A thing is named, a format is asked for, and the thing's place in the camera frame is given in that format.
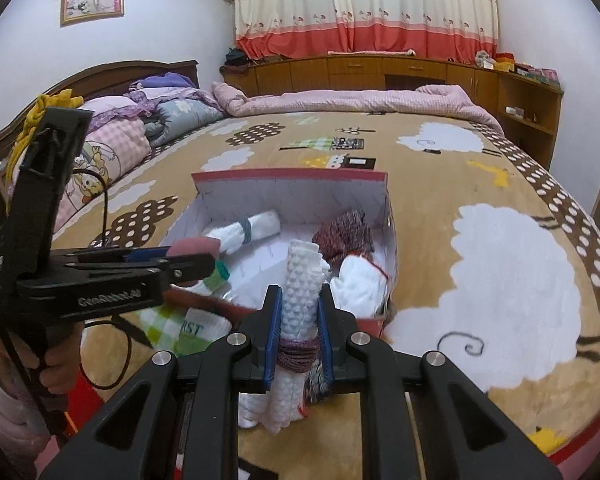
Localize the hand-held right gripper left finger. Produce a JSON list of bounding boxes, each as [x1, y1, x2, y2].
[[40, 284, 285, 480]]

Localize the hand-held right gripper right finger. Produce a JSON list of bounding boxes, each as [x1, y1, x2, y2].
[[316, 287, 563, 480]]

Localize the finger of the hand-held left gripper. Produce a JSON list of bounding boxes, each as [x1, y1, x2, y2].
[[65, 254, 216, 283], [50, 246, 173, 263]]

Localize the pink sock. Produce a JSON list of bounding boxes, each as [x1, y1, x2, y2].
[[169, 236, 222, 261]]

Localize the green cuffed sock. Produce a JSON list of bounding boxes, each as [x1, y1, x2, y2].
[[190, 260, 231, 293]]

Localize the white waffle towel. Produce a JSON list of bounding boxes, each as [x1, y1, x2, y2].
[[237, 240, 331, 433]]

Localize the white knit glove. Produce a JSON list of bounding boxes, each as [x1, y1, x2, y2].
[[328, 254, 393, 318]]

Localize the red cardboard box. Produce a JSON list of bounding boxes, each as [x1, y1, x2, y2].
[[165, 167, 398, 346]]

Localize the person's left forearm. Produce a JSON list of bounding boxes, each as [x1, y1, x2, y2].
[[0, 332, 56, 468]]

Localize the person's left hand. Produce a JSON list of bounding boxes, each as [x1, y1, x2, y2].
[[35, 322, 83, 411]]

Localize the green and white sock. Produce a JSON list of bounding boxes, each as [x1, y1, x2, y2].
[[140, 300, 233, 358]]

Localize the pink checked cartoon pillow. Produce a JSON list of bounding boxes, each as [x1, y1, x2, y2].
[[0, 120, 153, 223]]

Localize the grey quilt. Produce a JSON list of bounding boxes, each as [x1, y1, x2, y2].
[[125, 87, 226, 148]]

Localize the lilac ruffled pillow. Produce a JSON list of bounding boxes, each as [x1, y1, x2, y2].
[[80, 96, 156, 133]]

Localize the purple cloth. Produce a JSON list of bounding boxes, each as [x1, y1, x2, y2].
[[130, 72, 196, 92]]

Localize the yellow cloth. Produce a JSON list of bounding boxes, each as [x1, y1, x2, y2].
[[5, 89, 86, 181]]

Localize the dark wooden headboard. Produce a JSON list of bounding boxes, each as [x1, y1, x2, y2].
[[0, 60, 200, 171]]

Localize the dark folded clothes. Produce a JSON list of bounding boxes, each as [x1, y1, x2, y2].
[[219, 47, 253, 73]]

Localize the printed sheep blanket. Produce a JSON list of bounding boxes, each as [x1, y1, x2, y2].
[[45, 110, 600, 480]]

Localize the pink quilt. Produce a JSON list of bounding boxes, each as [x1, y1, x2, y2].
[[211, 81, 506, 136]]

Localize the wooden cabinet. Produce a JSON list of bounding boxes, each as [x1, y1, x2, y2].
[[220, 55, 565, 171]]

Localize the cream and red curtain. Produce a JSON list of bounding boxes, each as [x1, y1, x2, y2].
[[234, 0, 501, 58]]

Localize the row of colourful boxes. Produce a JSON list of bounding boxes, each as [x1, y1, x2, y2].
[[495, 51, 561, 83]]

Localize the black cable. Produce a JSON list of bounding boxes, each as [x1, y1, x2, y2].
[[75, 170, 133, 391]]

